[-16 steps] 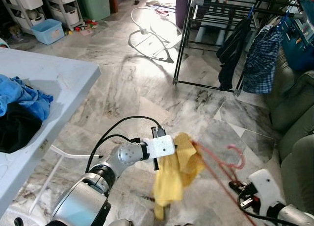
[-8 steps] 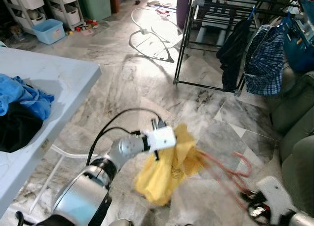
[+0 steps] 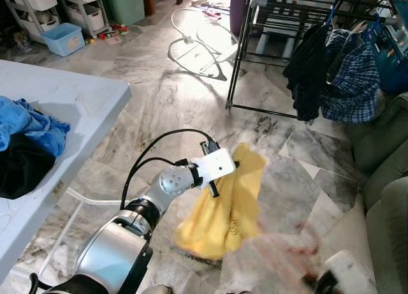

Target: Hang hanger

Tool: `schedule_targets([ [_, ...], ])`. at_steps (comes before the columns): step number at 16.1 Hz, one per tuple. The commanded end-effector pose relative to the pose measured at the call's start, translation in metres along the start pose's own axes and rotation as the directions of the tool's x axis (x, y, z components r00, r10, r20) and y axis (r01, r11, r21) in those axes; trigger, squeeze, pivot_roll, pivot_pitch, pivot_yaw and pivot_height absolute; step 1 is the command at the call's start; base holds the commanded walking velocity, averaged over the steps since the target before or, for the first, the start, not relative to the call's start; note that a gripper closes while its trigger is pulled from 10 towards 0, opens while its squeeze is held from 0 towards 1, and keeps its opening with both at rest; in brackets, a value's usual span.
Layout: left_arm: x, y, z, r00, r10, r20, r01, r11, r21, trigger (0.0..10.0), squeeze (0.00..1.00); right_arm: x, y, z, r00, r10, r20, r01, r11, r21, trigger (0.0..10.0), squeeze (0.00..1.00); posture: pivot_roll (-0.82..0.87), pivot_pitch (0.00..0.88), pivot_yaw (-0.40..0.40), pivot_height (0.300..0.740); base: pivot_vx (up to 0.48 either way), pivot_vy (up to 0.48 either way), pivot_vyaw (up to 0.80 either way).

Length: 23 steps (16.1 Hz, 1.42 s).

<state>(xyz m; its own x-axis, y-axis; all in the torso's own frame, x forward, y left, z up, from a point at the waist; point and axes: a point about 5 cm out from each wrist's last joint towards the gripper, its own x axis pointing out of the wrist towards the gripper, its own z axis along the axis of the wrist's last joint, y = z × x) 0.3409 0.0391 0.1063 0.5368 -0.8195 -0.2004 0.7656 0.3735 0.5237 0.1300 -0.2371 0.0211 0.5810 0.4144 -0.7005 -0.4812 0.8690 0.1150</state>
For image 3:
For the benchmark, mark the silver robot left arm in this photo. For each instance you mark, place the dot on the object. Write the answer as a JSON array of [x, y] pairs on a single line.
[[108, 256]]

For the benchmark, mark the black metal drying rack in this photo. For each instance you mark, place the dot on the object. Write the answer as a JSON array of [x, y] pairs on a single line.
[[240, 51]]

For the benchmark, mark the black garment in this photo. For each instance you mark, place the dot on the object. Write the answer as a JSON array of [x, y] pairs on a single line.
[[22, 173]]

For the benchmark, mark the blue plaid shirt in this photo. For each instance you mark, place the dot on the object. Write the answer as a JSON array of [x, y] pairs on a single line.
[[350, 83]]

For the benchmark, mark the dark green sofa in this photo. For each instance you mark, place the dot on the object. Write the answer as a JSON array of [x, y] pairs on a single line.
[[382, 179]]

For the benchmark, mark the dark navy hanging garment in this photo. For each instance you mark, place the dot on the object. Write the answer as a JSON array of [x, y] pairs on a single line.
[[309, 77]]

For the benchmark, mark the blue plastic hanger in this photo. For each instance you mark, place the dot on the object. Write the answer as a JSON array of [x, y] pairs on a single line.
[[329, 18], [373, 26]]

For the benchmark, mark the yellow garment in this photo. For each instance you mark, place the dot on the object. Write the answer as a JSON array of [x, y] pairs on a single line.
[[223, 224]]

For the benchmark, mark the purple cloth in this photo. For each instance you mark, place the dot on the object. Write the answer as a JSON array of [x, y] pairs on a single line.
[[239, 10]]

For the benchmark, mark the small red toy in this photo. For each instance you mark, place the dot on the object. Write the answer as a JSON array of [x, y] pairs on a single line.
[[115, 31]]

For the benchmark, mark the light blue plastic bin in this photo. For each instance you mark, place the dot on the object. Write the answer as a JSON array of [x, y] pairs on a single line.
[[62, 40]]

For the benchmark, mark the robot left leg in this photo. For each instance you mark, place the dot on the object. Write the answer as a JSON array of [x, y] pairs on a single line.
[[158, 289]]

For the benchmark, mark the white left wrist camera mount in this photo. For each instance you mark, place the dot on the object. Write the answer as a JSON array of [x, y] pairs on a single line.
[[213, 165]]

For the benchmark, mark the pink-red plastic clothes hanger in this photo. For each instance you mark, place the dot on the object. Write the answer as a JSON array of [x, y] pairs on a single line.
[[287, 243]]

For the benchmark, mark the green storage bin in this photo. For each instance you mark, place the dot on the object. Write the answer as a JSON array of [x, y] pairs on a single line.
[[123, 6]]

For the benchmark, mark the white folding table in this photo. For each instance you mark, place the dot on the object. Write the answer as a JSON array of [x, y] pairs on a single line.
[[70, 96]]

